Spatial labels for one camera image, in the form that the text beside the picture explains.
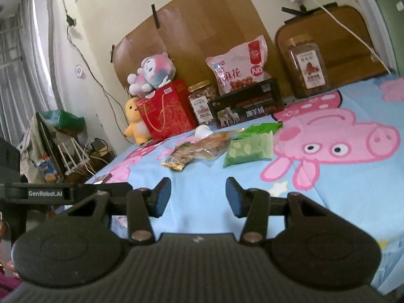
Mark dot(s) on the green cloth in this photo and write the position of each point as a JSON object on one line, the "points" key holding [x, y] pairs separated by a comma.
{"points": [[69, 120]]}

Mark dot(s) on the white router with antennas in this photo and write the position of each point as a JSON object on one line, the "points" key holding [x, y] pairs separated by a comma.
{"points": [[72, 165]]}

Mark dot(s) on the red gift bag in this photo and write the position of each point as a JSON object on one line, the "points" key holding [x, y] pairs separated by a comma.
{"points": [[170, 113]]}

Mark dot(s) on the frosted glass door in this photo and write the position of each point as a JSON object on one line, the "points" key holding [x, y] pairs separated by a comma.
{"points": [[391, 22]]}

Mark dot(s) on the pink snack bag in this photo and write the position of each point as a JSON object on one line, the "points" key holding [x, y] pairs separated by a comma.
{"points": [[236, 66]]}

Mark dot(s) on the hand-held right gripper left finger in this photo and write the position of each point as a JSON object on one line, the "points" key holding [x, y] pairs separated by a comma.
{"points": [[159, 197]]}

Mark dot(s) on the white curtain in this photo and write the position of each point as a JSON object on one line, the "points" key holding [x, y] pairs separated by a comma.
{"points": [[28, 69]]}

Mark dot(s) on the white round object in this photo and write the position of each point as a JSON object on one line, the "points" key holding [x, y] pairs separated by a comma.
{"points": [[203, 132]]}

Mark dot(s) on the clear nut bag yellow zip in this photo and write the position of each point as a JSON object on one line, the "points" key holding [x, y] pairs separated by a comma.
{"points": [[195, 151]]}

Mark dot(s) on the glass nut jar gold lid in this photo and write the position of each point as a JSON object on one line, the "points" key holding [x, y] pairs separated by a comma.
{"points": [[202, 104]]}

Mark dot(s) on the blue snack packet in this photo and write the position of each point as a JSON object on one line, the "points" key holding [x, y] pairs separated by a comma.
{"points": [[47, 169]]}

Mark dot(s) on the pink plush toy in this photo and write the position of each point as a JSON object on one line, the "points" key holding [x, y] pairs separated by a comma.
{"points": [[151, 72]]}

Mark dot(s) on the bright green packet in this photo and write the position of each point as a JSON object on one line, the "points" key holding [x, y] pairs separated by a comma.
{"points": [[262, 128]]}

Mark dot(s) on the yellow plush duck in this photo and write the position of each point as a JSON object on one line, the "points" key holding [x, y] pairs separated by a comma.
{"points": [[135, 123]]}

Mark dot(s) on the black cardboard box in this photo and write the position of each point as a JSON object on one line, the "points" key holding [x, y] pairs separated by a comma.
{"points": [[246, 107]]}

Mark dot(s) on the black power adapter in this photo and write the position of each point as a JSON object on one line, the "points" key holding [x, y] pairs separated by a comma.
{"points": [[98, 145]]}

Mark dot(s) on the clear bag of green snacks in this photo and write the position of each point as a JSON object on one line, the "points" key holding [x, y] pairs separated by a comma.
{"points": [[249, 151]]}

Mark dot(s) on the brown seat cushion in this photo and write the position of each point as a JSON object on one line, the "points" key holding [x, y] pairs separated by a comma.
{"points": [[347, 44]]}

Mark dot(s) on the large plastic nut jar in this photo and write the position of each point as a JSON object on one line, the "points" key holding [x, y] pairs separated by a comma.
{"points": [[307, 69]]}

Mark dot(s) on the brown cardboard sheet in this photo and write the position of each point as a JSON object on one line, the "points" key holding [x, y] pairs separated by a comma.
{"points": [[202, 22]]}

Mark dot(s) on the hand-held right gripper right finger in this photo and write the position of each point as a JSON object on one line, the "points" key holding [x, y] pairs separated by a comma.
{"points": [[236, 195]]}

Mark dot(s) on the cartoon pig printed bedsheet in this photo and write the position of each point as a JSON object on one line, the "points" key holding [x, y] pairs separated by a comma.
{"points": [[195, 183]]}

